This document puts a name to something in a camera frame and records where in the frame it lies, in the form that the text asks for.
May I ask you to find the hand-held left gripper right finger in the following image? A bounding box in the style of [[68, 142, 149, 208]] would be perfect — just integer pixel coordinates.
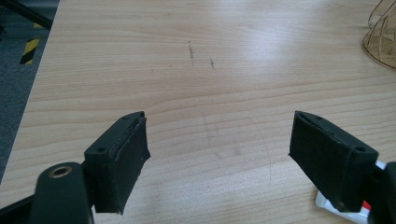
[[288, 110, 380, 214]]

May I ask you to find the black metal stand leg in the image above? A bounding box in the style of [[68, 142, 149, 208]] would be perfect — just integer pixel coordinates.
[[0, 0, 54, 32]]

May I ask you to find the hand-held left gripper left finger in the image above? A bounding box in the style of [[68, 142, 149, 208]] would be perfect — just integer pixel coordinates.
[[83, 110, 152, 216]]

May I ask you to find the clear glass cup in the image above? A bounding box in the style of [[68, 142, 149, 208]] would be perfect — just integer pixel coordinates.
[[361, 0, 396, 71]]

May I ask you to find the yellow black floor tape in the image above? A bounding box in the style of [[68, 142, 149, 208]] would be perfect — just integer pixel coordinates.
[[19, 37, 41, 65]]

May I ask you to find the white toothpaste tube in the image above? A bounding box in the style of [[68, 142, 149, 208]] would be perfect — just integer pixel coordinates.
[[315, 160, 389, 224]]

